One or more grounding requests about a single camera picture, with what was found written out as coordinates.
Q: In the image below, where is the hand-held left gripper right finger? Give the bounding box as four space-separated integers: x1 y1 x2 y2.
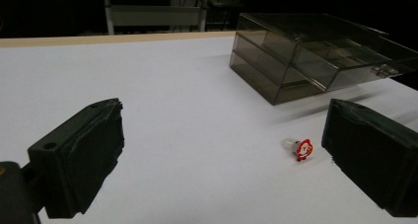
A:
320 98 418 218

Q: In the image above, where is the smoky clear drawer box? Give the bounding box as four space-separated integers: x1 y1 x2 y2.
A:
229 12 418 106

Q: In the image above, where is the small red and clear ring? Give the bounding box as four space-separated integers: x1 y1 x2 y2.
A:
281 137 314 163

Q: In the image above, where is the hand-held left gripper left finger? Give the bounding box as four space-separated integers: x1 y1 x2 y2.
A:
27 98 125 219

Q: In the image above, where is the white metal stand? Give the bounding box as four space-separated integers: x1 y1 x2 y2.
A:
102 0 211 37

